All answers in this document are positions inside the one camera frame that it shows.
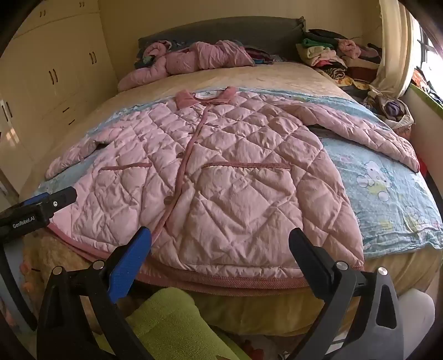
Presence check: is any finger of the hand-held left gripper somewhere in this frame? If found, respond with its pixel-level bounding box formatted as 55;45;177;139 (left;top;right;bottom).
21;186;77;218

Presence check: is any bed with beige cover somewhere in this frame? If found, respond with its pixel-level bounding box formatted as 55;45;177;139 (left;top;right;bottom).
19;60;443;336

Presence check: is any cream curtain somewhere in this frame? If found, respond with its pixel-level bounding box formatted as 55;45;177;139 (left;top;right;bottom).
372;0;421;99

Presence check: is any crumpled pink quilted garment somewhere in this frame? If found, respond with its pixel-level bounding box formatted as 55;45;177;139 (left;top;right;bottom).
118;40;257;92

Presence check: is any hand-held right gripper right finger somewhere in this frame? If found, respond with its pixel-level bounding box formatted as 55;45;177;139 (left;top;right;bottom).
288;227;405;360

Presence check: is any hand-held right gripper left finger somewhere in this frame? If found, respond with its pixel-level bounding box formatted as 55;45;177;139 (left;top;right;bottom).
36;226;154;360

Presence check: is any multicoloured striped cloth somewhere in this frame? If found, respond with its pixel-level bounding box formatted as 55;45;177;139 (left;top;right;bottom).
244;48;277;66

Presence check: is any window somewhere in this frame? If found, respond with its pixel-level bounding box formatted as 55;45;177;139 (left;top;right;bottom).
412;26;443;104

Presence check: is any fluffy beige rug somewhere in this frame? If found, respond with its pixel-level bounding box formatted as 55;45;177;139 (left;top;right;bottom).
21;228;115;312

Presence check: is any pile of folded clothes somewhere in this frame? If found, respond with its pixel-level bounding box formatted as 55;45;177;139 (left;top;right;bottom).
296;29;383;91

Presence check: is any grey padded headboard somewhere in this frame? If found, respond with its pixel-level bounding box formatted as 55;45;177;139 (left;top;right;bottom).
138;16;307;65

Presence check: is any green fuzzy cloth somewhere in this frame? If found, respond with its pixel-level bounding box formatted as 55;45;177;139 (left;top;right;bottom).
93;287;253;360

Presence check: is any bag of clothes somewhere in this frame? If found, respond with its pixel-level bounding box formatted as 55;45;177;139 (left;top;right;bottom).
363;85;415;130

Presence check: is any blue cartoon printed sheet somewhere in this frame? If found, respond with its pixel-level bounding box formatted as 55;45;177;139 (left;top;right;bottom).
35;88;443;258

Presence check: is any pink quilted jacket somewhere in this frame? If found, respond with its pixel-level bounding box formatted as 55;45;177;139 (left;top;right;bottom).
45;86;421;289

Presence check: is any cream wardrobe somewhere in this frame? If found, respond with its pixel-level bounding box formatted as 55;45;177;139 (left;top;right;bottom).
0;0;120;194

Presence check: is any white round object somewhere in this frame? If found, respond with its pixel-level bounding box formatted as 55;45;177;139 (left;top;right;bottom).
395;287;437;335

